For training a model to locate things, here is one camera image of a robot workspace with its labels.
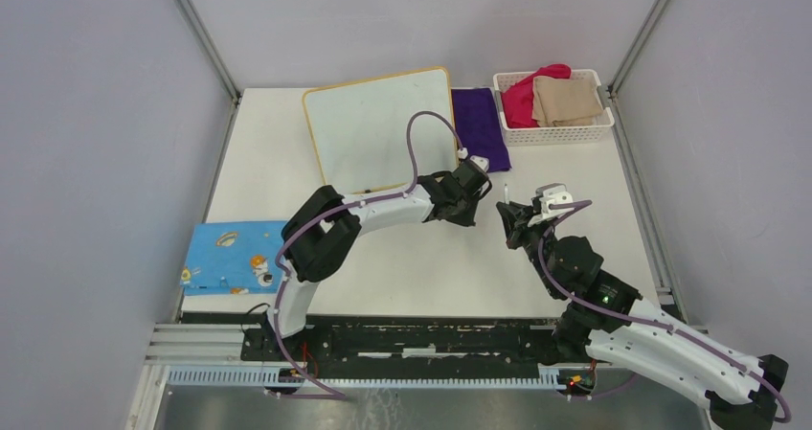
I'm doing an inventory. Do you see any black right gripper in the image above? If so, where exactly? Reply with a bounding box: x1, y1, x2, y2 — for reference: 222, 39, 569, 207
499, 200, 561, 297

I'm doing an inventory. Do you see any yellow framed whiteboard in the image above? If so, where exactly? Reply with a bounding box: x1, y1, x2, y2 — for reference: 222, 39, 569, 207
302, 66, 459, 193

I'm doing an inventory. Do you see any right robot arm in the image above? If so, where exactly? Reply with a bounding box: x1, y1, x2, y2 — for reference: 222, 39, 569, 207
496, 198, 792, 429

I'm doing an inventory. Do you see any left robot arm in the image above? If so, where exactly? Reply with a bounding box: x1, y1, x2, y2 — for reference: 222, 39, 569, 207
263, 156, 492, 361

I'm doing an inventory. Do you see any purple folded towel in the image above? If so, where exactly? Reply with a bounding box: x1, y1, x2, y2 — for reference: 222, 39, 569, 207
451, 88, 511, 172

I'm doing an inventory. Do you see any red cloth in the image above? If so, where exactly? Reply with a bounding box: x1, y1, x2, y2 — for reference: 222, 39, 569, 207
502, 64, 572, 129

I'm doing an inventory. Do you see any white plastic basket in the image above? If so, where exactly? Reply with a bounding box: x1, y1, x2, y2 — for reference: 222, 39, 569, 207
491, 69, 616, 147

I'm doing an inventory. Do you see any beige folded cloth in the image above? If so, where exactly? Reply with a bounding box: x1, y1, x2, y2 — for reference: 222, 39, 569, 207
531, 76, 604, 127

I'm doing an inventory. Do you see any blue cartoon cloth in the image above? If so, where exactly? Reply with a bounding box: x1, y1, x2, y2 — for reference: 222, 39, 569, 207
179, 221, 285, 296

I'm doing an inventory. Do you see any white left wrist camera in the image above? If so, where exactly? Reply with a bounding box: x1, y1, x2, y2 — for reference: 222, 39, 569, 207
457, 147, 489, 173

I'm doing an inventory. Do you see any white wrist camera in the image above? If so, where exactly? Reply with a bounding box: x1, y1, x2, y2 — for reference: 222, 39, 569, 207
457, 147, 489, 173
528, 183, 574, 226

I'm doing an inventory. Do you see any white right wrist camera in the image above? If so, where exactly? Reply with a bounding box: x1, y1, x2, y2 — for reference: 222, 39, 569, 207
528, 183, 574, 226

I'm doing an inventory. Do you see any white slotted cable duct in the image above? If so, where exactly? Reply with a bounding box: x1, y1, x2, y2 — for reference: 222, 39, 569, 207
167, 365, 565, 392

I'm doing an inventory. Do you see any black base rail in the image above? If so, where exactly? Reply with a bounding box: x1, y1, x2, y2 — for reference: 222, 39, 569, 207
180, 309, 597, 390

